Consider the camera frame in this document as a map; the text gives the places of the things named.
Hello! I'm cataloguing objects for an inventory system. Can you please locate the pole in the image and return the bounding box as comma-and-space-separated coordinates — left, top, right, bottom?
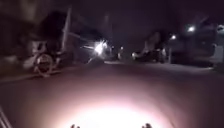
61, 7, 73, 54

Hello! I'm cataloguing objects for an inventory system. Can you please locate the dark asphalt road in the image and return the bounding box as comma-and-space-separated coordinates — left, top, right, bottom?
0, 60, 224, 128

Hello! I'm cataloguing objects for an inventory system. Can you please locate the dark building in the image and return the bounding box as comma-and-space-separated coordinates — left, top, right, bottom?
168, 19, 224, 68

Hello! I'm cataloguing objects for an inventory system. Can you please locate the vehicle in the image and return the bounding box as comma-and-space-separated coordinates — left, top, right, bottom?
131, 46, 168, 64

